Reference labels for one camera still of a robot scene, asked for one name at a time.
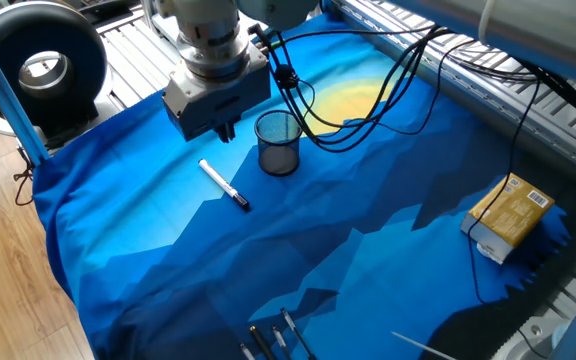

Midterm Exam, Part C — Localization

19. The silver Schunk gripper body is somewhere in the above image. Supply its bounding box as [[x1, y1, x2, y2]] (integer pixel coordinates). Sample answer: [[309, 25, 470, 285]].
[[161, 42, 273, 143]]

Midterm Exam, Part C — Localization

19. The silver aluminium rail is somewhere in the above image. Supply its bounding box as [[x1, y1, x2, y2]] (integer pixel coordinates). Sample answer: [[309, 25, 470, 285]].
[[332, 0, 576, 194]]

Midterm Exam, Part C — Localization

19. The blue metal pole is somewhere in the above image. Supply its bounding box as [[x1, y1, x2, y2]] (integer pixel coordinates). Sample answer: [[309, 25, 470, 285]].
[[0, 14, 52, 167]]

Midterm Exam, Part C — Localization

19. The white marker pen black cap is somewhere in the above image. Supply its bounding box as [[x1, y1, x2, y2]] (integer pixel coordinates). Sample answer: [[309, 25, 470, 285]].
[[197, 158, 252, 212]]

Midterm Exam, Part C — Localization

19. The black dangling cord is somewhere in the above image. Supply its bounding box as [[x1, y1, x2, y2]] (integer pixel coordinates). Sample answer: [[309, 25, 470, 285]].
[[12, 144, 37, 207]]

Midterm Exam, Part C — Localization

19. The thin black cable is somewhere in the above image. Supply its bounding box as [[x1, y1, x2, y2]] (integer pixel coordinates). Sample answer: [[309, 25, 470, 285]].
[[465, 74, 544, 306]]

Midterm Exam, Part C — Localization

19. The yellow tissue box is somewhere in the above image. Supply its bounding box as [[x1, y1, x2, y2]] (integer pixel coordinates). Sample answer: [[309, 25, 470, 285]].
[[460, 172, 557, 265]]

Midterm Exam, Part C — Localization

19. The black cable bundle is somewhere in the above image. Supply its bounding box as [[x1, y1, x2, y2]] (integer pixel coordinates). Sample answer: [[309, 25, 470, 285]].
[[247, 22, 576, 154]]

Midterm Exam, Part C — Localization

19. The blue mountain print cloth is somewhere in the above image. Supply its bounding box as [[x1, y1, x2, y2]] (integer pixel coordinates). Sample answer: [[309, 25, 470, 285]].
[[32, 12, 572, 360]]

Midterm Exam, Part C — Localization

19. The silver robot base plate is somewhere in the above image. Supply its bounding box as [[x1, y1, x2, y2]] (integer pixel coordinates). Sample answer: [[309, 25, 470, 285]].
[[490, 299, 569, 360]]

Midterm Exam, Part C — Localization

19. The white teach pendant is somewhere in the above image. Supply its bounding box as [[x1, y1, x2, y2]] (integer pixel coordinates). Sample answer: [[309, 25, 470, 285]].
[[150, 12, 185, 51]]

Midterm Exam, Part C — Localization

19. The black pen gold tip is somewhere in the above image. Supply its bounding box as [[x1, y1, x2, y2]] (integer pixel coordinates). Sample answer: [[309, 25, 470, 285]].
[[248, 325, 277, 360]]

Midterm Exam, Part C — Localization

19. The black mesh pen holder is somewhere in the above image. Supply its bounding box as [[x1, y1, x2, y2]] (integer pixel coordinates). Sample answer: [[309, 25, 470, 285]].
[[253, 109, 305, 178]]

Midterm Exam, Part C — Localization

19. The black round blower fan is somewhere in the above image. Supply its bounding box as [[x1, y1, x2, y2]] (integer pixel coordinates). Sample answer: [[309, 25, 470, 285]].
[[0, 0, 115, 151]]

